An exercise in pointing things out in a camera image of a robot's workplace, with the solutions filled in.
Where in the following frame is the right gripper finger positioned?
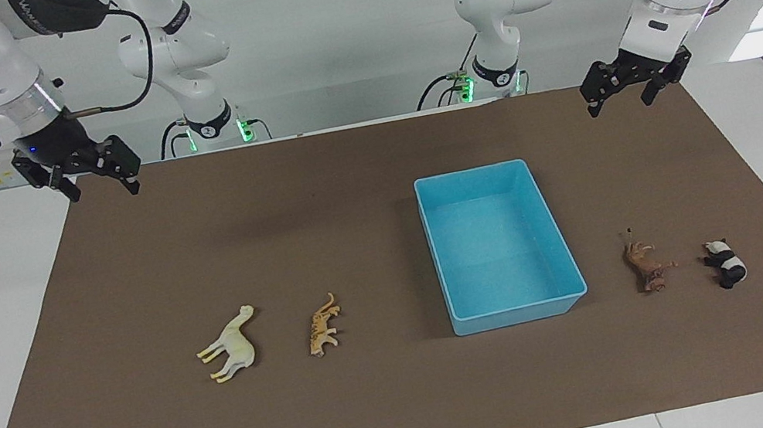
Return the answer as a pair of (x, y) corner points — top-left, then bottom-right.
(114, 169), (144, 199)
(48, 170), (84, 208)

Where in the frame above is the brown lion toy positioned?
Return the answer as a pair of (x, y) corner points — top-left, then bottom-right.
(618, 219), (683, 298)

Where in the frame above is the black white panda toy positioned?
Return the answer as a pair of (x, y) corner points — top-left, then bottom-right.
(697, 234), (751, 294)

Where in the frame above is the orange tiger toy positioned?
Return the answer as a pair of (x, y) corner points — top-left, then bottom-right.
(299, 291), (349, 360)

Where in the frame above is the blue plastic storage box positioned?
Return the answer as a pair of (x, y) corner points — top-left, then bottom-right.
(412, 151), (593, 341)

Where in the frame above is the brown table mat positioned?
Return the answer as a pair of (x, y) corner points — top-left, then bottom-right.
(0, 53), (763, 428)

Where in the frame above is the black right base cable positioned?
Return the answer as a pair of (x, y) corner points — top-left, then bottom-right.
(155, 116), (196, 161)

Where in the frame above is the black base cable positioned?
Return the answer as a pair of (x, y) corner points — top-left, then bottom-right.
(155, 116), (196, 161)
(406, 32), (492, 113)

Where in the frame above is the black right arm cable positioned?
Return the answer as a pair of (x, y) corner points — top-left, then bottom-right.
(50, 0), (164, 121)

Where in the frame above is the black left base cable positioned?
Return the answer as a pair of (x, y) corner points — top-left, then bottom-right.
(406, 32), (492, 113)

